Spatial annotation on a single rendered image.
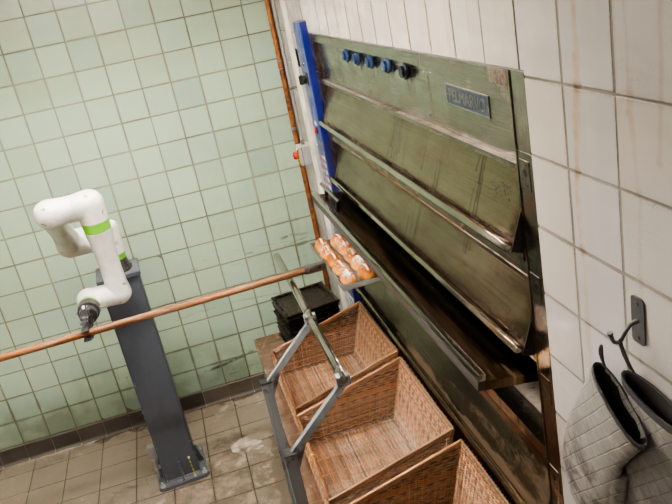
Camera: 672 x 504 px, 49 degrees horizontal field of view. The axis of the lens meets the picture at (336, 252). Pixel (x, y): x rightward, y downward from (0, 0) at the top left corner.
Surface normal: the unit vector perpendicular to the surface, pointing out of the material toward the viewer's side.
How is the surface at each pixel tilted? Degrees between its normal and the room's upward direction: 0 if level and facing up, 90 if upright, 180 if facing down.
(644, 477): 80
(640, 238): 90
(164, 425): 90
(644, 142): 90
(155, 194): 90
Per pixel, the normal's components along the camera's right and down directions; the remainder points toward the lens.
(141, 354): 0.31, 0.29
